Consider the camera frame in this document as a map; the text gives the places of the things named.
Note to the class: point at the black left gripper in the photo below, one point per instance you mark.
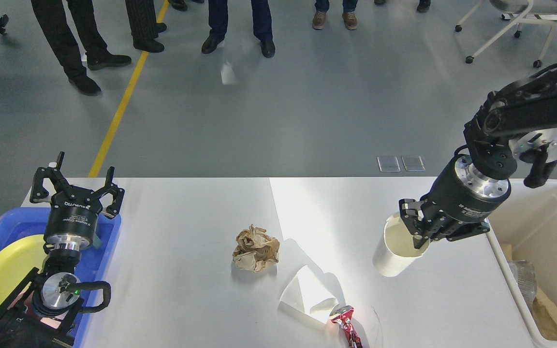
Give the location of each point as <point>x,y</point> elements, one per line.
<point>71,220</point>

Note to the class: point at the white paper napkin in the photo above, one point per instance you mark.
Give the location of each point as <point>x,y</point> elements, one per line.
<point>306,294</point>

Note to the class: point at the brown paper ball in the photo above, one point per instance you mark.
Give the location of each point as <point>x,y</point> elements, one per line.
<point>255,250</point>

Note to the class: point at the blue plastic tray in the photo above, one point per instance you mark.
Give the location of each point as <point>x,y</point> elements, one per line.
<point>26,221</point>

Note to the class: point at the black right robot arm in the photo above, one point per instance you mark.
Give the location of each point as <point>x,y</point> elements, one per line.
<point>516,123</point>

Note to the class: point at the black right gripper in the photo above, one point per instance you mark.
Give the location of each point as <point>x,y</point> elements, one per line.
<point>464,193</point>

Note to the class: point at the white plastic bin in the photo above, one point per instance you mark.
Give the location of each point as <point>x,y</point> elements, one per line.
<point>527,220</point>

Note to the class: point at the brown paper bag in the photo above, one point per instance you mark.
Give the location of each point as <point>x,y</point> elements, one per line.
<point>544,311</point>

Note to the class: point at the white paper cup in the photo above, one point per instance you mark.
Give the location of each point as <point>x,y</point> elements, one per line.
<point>395,251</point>

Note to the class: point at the yellow plastic plate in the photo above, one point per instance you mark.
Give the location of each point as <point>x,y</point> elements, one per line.
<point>17,259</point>

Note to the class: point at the red snack wrapper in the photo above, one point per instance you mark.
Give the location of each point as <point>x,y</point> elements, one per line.
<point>342,316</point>

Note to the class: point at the floor outlet cover pair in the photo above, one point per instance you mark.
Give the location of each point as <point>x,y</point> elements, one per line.
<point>396,164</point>

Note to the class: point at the white rolling chair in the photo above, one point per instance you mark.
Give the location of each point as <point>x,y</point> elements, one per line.
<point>519,13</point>

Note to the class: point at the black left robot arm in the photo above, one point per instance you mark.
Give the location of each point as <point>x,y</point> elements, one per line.
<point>39,312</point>

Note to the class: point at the pink ribbed mug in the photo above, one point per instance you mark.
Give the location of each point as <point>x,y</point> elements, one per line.
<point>30,311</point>

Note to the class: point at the grey-blue mug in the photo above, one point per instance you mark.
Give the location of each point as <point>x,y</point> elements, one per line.
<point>96,240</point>

